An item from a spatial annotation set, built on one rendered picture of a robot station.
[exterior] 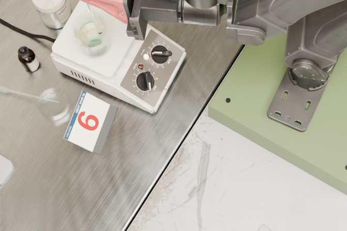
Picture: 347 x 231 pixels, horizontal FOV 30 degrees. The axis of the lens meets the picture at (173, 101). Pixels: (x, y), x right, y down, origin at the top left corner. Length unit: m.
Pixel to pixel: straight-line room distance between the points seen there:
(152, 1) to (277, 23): 0.17
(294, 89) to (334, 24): 0.21
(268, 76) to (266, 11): 0.26
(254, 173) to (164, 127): 0.17
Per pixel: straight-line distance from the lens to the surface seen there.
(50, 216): 1.12
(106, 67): 1.08
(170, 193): 1.10
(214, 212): 1.09
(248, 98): 1.09
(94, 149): 1.13
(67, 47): 1.11
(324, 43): 0.94
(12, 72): 1.21
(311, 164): 1.07
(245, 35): 0.89
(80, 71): 1.11
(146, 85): 1.09
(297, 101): 1.08
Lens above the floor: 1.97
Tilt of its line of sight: 70 degrees down
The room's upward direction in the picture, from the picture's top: 7 degrees counter-clockwise
